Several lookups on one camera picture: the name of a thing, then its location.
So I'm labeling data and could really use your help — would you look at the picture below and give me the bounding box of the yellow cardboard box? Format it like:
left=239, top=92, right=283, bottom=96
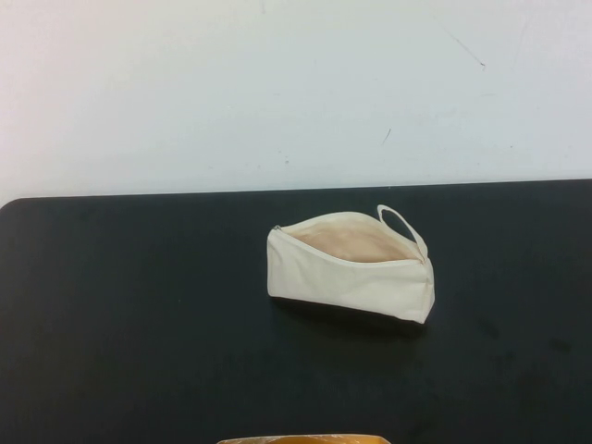
left=216, top=433, right=393, bottom=444

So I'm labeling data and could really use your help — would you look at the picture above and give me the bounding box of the cream canvas zip pencil case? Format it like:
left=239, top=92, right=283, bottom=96
left=266, top=203, right=437, bottom=326

